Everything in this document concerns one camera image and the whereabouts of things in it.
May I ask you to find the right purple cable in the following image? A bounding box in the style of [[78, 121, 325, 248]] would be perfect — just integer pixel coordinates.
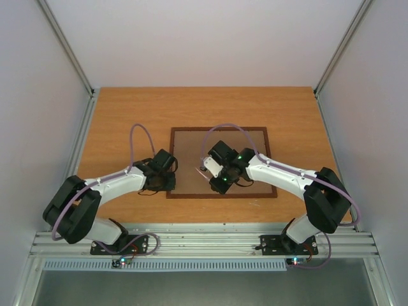
[[200, 123, 363, 271]]

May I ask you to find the right small circuit board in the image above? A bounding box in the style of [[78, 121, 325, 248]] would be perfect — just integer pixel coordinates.
[[286, 257, 312, 266]]

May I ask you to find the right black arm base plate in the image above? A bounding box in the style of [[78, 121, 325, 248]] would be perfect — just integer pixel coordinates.
[[257, 235, 319, 256]]

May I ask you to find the left aluminium corner post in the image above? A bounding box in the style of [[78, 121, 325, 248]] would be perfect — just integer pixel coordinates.
[[36, 0, 96, 96]]

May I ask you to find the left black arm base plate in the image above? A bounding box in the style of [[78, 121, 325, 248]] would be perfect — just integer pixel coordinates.
[[90, 235, 149, 256]]

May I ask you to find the small circuit board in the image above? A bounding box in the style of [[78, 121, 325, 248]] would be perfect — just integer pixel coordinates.
[[286, 257, 312, 266], [111, 258, 133, 268]]

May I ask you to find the grey slotted cable duct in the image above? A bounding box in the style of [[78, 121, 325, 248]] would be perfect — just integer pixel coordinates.
[[43, 258, 286, 272]]

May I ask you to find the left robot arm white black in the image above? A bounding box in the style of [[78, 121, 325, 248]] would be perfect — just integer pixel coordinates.
[[43, 149, 179, 254]]

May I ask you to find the left small circuit board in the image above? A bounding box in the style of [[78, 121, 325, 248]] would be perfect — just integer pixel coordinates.
[[111, 258, 133, 268]]

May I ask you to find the aluminium rail base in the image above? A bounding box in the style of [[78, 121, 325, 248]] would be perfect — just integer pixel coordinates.
[[29, 222, 379, 259]]

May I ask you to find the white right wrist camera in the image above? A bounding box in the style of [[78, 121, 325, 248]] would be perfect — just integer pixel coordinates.
[[200, 156, 224, 178]]

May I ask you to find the brown wooden picture frame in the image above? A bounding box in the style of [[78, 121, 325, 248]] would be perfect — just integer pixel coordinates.
[[166, 126, 278, 200]]

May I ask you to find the right aluminium corner post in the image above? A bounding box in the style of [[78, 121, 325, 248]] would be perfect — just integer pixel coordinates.
[[314, 0, 375, 96]]

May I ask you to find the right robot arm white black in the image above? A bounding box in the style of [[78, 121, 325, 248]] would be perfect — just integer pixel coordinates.
[[201, 141, 351, 255]]

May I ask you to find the aluminium corner post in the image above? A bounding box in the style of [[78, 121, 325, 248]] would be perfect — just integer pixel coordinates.
[[36, 0, 96, 96], [314, 0, 375, 96]]

